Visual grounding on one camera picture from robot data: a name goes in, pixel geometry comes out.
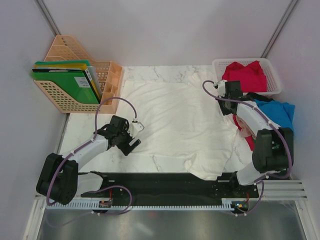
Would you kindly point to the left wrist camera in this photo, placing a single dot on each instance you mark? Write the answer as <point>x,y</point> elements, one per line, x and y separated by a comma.
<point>135,127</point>

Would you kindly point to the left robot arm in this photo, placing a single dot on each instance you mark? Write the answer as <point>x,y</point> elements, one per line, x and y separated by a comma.
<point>60,180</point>

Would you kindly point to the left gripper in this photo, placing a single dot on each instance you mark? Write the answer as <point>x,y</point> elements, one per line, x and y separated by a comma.
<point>126,148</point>

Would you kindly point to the white slotted cable duct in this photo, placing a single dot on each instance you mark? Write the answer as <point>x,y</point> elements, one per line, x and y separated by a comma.
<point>95,204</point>

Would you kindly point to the red t shirt on table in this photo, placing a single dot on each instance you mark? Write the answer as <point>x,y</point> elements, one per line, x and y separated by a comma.
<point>250,140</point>

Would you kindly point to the green file folder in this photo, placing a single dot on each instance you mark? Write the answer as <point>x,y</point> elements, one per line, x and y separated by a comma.
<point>67,85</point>

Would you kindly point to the white plastic basket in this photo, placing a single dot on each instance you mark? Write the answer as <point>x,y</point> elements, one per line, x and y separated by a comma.
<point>273,81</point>

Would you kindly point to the black t shirt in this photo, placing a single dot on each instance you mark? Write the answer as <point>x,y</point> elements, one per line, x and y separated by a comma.
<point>252,96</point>

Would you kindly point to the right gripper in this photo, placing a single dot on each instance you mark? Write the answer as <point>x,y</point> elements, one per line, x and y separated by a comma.
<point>224,111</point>

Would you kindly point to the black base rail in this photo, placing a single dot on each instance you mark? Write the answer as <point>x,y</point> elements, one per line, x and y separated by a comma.
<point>169,189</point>

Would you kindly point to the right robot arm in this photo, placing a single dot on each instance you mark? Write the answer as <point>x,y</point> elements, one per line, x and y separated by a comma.
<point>273,153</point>

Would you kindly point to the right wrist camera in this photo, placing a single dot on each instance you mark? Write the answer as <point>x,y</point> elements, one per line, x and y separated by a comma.
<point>221,88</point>

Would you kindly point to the red t shirt in basket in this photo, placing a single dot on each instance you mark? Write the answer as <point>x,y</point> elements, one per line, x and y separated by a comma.
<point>251,76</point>

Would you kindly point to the peach plastic file organizer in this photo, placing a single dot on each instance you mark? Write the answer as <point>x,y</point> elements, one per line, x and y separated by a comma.
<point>75,82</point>

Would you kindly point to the blue t shirt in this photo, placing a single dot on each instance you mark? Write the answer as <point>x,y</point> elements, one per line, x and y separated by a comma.
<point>281,113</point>

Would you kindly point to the beige pink t shirt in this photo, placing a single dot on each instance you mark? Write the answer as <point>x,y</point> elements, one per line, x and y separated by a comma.
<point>245,130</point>

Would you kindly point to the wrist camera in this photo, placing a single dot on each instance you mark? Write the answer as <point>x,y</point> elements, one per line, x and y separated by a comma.
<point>135,127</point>
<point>221,88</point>

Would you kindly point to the white t shirt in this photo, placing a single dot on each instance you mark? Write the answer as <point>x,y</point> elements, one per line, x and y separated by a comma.
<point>181,121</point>

